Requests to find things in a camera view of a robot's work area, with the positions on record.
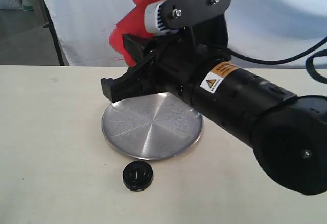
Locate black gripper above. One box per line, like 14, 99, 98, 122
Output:
100, 34, 231, 103

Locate red flag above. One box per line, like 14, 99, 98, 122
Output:
109, 0, 159, 67

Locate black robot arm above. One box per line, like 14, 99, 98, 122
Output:
101, 34, 326, 195

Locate black round flag base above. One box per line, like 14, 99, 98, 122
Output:
122, 160, 154, 192

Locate round silver metal plate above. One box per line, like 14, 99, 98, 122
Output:
101, 93, 204, 160

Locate black backdrop stand pole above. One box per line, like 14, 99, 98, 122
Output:
40, 0, 65, 66

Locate white backdrop cloth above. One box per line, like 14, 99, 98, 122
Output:
45, 0, 326, 66

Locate wrist camera with black bracket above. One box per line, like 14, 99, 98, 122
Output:
144, 0, 231, 47

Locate black cable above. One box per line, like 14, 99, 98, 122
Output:
199, 35, 327, 84

